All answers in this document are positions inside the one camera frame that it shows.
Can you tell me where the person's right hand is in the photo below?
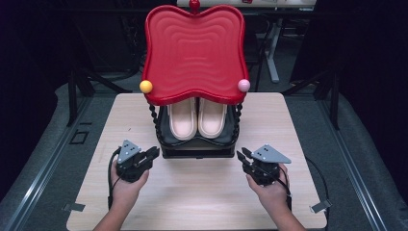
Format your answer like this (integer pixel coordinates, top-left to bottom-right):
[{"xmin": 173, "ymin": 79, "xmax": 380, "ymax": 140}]
[{"xmin": 245, "ymin": 164, "xmax": 292, "ymax": 212}]

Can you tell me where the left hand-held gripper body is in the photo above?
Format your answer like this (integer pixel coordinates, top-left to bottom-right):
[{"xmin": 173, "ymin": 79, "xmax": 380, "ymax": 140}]
[{"xmin": 115, "ymin": 139, "xmax": 156, "ymax": 184}]

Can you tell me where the cream slipper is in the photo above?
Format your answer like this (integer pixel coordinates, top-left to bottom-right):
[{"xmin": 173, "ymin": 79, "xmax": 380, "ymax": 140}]
[
  {"xmin": 197, "ymin": 97, "xmax": 228, "ymax": 140},
  {"xmin": 166, "ymin": 97, "xmax": 198, "ymax": 141}
]

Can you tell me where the red and black shoe rack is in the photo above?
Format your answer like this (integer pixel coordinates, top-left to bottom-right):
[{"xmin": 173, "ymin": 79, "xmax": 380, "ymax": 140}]
[{"xmin": 139, "ymin": 0, "xmax": 251, "ymax": 160}]

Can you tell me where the metal floor rail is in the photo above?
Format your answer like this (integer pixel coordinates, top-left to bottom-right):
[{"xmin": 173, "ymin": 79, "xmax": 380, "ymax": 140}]
[
  {"xmin": 317, "ymin": 95, "xmax": 391, "ymax": 231},
  {"xmin": 0, "ymin": 95, "xmax": 94, "ymax": 231}
]

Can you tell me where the black metal stand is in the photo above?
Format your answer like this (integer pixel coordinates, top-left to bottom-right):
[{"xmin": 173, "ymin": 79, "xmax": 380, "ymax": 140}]
[
  {"xmin": 66, "ymin": 65, "xmax": 133, "ymax": 127},
  {"xmin": 282, "ymin": 62, "xmax": 342, "ymax": 131}
]

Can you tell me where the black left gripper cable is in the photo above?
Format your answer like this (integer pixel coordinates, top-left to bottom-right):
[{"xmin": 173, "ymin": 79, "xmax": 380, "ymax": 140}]
[{"xmin": 107, "ymin": 146, "xmax": 123, "ymax": 210}]

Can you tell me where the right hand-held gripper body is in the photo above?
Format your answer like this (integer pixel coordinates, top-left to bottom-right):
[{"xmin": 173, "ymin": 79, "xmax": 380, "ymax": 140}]
[{"xmin": 244, "ymin": 143, "xmax": 293, "ymax": 187}]

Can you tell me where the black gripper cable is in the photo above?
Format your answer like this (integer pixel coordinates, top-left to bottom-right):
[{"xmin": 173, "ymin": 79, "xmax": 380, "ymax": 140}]
[
  {"xmin": 107, "ymin": 146, "xmax": 123, "ymax": 210},
  {"xmin": 256, "ymin": 162, "xmax": 293, "ymax": 211}
]

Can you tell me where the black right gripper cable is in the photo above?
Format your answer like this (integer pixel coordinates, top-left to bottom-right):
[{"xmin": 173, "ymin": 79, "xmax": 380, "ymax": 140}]
[{"xmin": 256, "ymin": 162, "xmax": 293, "ymax": 211}]

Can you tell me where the person's left hand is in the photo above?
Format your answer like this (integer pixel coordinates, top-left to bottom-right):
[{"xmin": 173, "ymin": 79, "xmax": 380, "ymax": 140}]
[{"xmin": 110, "ymin": 162, "xmax": 150, "ymax": 210}]

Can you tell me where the grey table bracket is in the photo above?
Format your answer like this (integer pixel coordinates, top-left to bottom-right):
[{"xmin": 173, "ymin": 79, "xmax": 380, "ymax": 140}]
[
  {"xmin": 309, "ymin": 198, "xmax": 333, "ymax": 215},
  {"xmin": 62, "ymin": 202, "xmax": 87, "ymax": 213}
]

